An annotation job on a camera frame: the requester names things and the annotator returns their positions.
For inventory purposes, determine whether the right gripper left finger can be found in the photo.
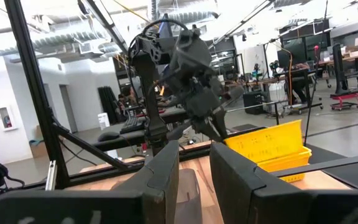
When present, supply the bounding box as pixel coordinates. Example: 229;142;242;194
0;140;180;224

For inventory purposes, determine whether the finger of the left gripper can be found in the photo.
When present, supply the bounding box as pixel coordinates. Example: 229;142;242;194
211;106;229;143
193;115;222;142

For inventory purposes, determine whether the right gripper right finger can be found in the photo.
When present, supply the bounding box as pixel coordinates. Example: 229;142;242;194
209;142;358;224

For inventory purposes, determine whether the yellow slotted plastic basket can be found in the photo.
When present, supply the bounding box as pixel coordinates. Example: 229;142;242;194
224;119;304;164
257;146;313;184

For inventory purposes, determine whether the black storage box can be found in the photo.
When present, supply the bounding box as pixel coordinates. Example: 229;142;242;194
242;91;265;115

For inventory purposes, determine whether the black desk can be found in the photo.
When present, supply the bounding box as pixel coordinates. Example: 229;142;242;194
91;105;192;152

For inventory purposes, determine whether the black keyboard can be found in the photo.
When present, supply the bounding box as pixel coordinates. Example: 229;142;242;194
119;115;146;134

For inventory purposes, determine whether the person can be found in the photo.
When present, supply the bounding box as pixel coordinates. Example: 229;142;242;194
116;86;140;121
286;62;311;105

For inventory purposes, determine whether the black computer mouse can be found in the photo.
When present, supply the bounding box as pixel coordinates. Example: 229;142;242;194
97;131;121;142

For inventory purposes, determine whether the large dark monitor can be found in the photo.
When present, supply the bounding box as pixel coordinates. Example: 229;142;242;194
277;39;307;68

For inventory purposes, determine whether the black overhead beam with light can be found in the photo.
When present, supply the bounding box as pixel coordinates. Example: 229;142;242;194
78;0;130;54

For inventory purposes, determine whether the brown cardboard box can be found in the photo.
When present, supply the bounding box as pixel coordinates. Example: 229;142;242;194
29;125;48;159

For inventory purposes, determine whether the red rolling creeper seat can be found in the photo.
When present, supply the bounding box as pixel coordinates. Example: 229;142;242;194
330;92;358;111

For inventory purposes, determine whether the white fire extinguisher cabinet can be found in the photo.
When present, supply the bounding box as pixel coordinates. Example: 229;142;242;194
0;105;19;132

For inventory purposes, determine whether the silver aluminium bracket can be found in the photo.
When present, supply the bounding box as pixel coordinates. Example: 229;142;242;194
44;160;58;191

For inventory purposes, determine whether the black hanging cable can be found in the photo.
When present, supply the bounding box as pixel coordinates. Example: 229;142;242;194
303;0;329;147

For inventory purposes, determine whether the black pedestal stand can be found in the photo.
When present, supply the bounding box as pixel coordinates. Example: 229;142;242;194
333;43;358;96

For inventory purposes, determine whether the black rig frame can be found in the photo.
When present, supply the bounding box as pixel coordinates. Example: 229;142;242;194
4;0;217;190

